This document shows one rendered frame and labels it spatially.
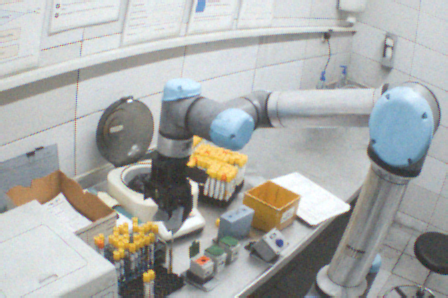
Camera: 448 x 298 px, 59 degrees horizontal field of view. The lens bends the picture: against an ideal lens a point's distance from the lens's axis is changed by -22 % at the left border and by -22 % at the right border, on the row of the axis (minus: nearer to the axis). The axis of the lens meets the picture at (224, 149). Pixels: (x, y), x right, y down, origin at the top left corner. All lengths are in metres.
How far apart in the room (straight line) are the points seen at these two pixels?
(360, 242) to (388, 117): 0.24
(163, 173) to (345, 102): 0.41
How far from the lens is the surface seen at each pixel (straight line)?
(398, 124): 0.71
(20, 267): 0.80
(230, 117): 0.90
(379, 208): 0.78
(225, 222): 1.36
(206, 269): 1.21
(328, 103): 0.92
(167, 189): 1.03
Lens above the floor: 1.69
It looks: 24 degrees down
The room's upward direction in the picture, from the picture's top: 9 degrees clockwise
